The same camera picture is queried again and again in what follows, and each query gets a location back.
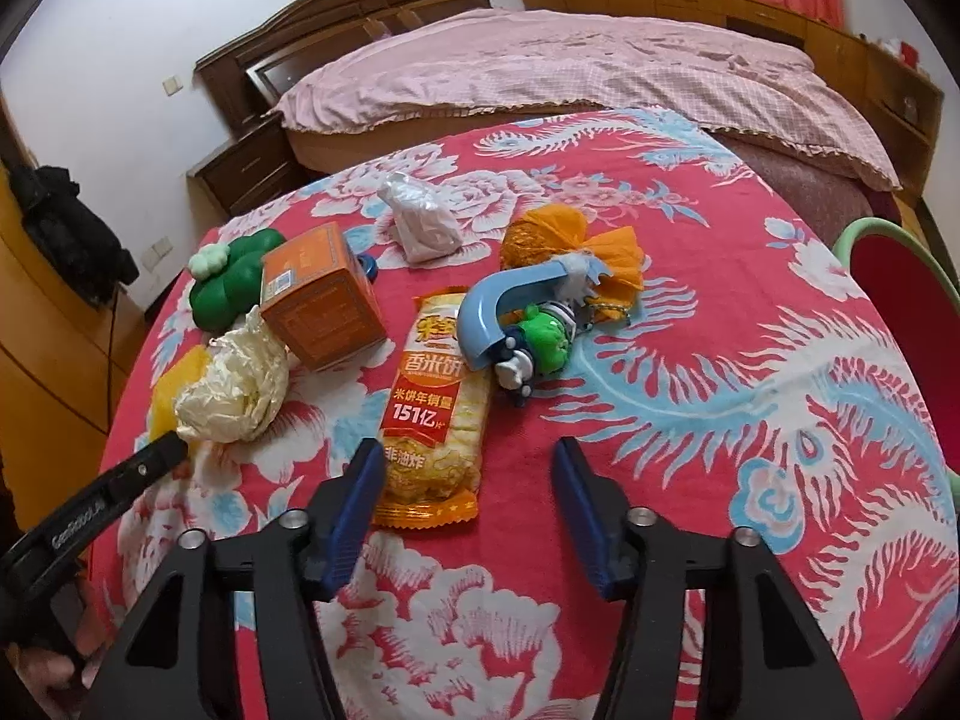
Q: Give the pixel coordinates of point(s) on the light wooden wardrobe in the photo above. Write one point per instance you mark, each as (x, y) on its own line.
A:
(45, 360)

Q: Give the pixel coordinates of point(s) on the dark wooden nightstand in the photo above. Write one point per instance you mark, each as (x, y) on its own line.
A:
(247, 169)

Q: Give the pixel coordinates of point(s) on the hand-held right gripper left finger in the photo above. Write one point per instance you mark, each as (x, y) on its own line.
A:
(352, 517)

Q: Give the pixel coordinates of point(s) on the dark wooden bed headboard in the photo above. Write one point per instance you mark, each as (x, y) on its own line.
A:
(300, 37)

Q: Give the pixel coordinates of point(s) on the small red box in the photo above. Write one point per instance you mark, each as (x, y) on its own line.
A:
(907, 52)

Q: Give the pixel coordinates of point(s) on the orange cardboard box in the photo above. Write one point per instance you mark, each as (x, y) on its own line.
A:
(322, 315)

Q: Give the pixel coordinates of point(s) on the white light switch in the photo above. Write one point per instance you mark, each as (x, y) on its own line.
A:
(172, 85)

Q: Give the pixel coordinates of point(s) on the crumpled white plastic bag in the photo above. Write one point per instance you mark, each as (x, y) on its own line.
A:
(420, 221)

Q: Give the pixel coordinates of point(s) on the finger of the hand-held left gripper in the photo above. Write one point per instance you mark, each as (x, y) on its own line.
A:
(142, 469)

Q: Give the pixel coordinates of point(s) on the hanging black jacket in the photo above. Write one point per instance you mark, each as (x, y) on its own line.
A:
(67, 232)

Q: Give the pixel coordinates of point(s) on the red bin with green rim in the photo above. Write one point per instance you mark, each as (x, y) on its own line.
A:
(900, 277)

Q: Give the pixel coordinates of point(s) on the bed with pink cover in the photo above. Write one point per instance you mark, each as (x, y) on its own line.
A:
(562, 60)

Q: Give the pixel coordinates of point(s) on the orange rice cracker packet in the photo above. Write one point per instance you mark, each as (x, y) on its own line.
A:
(427, 405)

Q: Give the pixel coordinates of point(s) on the blue toy with green figure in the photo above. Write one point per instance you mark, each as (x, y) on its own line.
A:
(487, 307)

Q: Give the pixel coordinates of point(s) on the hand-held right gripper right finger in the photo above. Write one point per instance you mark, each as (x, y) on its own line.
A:
(589, 525)

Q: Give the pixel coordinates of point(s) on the white wall outlet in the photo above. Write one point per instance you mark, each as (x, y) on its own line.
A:
(156, 253)

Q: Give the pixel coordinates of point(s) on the cream plastic bag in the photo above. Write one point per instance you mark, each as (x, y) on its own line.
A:
(232, 390)

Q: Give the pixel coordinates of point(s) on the person's left hand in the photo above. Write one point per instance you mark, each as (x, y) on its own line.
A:
(52, 682)

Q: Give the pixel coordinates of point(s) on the red floral tablecloth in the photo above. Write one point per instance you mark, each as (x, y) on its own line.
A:
(712, 405)

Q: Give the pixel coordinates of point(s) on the orange net bag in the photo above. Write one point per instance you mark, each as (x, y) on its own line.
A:
(540, 236)

